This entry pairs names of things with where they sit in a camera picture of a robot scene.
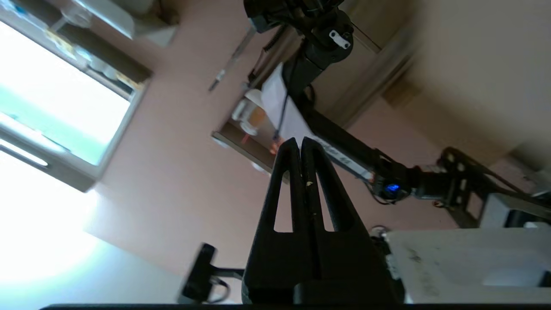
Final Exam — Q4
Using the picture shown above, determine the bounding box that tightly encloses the black bracket-mounted device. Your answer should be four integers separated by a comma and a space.
177, 243, 246, 304

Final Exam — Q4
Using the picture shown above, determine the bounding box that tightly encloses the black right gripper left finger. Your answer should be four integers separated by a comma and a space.
241, 137, 321, 304

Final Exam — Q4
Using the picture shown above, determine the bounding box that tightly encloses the white air conditioner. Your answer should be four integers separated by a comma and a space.
72, 0, 178, 48

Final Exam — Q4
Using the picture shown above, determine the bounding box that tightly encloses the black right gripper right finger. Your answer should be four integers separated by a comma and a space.
300, 136, 399, 304

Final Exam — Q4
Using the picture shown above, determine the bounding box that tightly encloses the bright window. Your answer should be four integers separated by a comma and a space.
0, 0, 152, 192

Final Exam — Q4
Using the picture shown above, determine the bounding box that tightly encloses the wall niche shelf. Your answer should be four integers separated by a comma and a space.
210, 86, 294, 178

